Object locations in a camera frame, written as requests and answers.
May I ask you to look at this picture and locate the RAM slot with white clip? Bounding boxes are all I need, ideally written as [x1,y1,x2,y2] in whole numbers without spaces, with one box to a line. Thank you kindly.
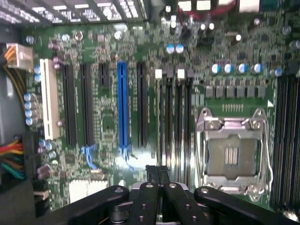
[154,68,164,166]
[175,68,186,183]

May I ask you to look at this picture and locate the RAM slot with black clip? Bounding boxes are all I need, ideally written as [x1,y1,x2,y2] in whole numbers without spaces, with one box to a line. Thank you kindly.
[164,67,174,166]
[186,68,195,186]

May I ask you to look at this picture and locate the silver chipset heatsink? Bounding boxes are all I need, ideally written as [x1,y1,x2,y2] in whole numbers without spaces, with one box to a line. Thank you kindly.
[68,179,109,205]

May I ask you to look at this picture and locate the silver CPU socket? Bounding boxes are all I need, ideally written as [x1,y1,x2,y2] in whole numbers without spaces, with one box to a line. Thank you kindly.
[195,107,274,203]

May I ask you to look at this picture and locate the blue slot retention latch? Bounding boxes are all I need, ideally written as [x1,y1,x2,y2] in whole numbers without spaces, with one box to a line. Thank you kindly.
[80,143,98,171]

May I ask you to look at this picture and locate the long black expansion slot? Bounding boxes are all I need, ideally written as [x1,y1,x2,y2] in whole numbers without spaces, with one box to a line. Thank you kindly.
[136,61,148,149]
[80,63,95,146]
[62,63,78,146]

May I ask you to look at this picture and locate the blue expansion slot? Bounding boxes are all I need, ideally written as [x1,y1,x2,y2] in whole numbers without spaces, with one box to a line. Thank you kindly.
[116,61,131,165]

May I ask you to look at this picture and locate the green motherboard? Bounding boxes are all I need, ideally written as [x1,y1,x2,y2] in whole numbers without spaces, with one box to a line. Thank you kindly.
[22,0,300,222]

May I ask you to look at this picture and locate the metal socket locking lever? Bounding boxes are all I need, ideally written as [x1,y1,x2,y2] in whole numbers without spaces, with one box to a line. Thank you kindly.
[248,109,275,202]

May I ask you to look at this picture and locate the black power connector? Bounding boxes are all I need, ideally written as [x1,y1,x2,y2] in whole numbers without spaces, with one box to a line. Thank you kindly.
[21,131,41,187]

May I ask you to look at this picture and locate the short black expansion slot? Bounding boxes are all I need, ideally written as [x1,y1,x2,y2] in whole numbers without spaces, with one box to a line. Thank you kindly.
[98,62,110,89]

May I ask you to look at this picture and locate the white PCI expansion slot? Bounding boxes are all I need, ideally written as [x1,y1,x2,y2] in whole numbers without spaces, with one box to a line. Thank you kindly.
[39,58,60,141]

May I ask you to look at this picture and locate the grey PC case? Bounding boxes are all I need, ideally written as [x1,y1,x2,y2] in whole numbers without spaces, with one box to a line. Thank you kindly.
[0,0,300,225]

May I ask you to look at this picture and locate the white power connector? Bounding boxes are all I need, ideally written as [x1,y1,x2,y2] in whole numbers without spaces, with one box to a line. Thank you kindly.
[5,43,34,71]

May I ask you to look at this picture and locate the coloured power wire bundle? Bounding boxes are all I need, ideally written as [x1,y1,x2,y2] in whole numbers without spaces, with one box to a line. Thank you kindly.
[0,138,26,181]

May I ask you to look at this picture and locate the yellow and black wires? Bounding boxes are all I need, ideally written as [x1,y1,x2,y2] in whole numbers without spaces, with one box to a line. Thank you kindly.
[1,65,27,107]

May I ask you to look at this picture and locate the red data cable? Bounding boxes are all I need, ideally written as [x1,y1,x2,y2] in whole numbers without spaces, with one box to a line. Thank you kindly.
[177,0,237,20]

